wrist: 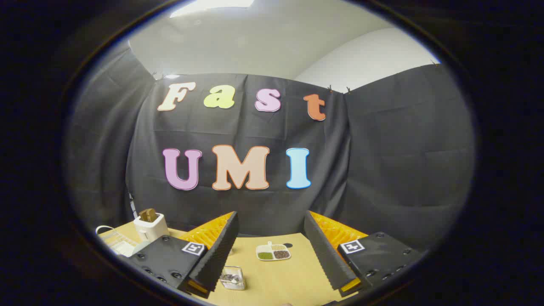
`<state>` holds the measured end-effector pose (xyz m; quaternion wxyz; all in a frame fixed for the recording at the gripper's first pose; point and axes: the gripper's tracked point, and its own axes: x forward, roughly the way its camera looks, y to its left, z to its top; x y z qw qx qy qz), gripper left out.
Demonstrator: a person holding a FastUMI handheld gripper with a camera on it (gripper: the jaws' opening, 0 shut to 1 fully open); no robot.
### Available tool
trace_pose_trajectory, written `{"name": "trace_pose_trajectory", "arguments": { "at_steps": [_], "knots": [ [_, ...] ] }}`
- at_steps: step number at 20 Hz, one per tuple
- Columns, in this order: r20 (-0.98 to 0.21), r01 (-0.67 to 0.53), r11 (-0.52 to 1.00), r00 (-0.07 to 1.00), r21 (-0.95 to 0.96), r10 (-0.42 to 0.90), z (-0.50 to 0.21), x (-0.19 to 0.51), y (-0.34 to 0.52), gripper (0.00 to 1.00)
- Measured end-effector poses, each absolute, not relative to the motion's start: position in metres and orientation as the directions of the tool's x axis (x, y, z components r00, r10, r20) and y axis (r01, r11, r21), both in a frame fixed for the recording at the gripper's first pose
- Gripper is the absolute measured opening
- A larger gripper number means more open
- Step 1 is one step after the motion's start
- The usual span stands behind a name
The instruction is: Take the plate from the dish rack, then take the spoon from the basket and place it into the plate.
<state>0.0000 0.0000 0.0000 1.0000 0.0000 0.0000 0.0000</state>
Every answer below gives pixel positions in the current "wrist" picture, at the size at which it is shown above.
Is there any white toaster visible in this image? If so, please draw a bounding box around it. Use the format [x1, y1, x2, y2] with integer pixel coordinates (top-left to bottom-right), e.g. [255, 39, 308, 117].
[133, 212, 170, 243]

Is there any metal backdrop stand pole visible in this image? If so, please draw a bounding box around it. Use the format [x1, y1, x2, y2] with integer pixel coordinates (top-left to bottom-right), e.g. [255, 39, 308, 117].
[127, 191, 139, 219]

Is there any clear wire basket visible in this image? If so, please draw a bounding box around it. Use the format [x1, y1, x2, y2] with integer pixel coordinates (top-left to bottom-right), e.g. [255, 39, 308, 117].
[220, 266, 246, 291]

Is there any white divided dish with beans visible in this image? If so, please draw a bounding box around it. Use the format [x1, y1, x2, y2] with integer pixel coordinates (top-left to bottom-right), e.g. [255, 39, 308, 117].
[256, 241, 292, 261]

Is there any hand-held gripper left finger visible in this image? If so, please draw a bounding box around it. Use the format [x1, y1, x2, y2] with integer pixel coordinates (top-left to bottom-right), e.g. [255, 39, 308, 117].
[121, 211, 239, 299]

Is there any white wire dish rack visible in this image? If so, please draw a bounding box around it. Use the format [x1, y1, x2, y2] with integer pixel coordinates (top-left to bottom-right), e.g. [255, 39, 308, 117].
[95, 225, 143, 258]

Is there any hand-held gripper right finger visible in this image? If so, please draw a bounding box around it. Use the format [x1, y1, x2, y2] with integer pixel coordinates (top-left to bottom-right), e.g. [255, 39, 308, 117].
[303, 210, 425, 298]

